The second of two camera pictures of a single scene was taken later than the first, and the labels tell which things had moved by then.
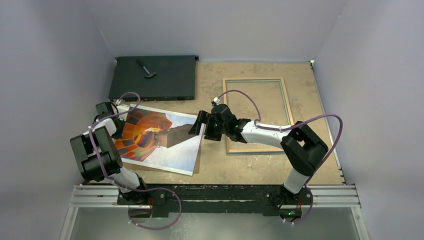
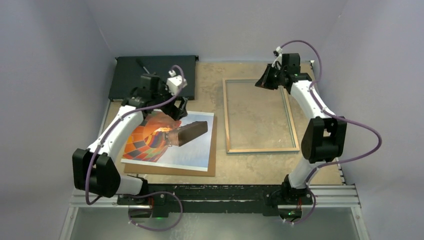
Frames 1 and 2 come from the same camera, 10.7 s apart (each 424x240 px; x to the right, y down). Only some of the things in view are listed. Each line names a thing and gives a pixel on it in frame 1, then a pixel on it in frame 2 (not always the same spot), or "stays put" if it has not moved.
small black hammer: (150, 74) stays put
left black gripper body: (118, 134) to (164, 95)
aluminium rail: (108, 195) stays put
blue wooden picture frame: (289, 118) stays put
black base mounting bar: (156, 199) stays put
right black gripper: (204, 117) to (265, 82)
